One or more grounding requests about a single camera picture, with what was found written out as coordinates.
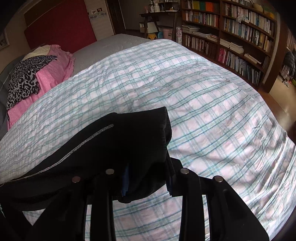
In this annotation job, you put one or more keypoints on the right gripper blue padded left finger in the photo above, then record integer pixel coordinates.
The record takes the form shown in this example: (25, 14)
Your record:
(125, 182)

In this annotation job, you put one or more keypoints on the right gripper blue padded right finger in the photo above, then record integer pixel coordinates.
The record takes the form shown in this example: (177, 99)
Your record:
(173, 176)

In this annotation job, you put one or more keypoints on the black track pants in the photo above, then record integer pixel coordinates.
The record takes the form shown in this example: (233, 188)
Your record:
(98, 155)

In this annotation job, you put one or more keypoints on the plaid checked bed sheet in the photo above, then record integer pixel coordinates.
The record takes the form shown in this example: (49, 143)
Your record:
(238, 175)

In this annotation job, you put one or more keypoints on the pink dotted bedding pile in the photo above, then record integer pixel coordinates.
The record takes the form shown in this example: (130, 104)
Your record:
(48, 77)

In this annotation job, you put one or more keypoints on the grey bare mattress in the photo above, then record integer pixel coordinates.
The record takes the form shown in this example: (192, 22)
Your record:
(98, 50)

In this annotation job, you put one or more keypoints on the leopard print cloth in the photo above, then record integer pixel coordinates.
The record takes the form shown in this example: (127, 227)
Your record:
(23, 82)

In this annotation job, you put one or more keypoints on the pink waste bin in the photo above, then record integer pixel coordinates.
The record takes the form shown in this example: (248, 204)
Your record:
(167, 33)

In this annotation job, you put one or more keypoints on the cream folded cloth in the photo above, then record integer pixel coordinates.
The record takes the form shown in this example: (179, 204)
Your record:
(42, 50)

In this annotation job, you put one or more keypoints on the grey upholstered headboard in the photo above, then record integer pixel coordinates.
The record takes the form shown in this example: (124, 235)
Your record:
(4, 85)

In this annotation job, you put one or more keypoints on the wooden bookshelf with books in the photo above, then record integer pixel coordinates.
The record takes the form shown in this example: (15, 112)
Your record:
(237, 35)

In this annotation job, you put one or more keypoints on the white wardrobe door panel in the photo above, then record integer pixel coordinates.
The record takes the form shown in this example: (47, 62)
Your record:
(99, 18)

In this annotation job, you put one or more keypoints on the dark wooden desk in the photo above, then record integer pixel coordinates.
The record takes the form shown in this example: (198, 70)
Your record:
(163, 19)

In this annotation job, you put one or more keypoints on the dark hanging jackets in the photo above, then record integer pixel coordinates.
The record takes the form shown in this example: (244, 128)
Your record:
(288, 66)

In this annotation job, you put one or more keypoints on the framed wall photo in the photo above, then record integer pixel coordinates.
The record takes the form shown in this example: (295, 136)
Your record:
(3, 40)

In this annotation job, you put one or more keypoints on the wooden door frame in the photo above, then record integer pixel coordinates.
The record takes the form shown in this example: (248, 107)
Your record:
(279, 51)

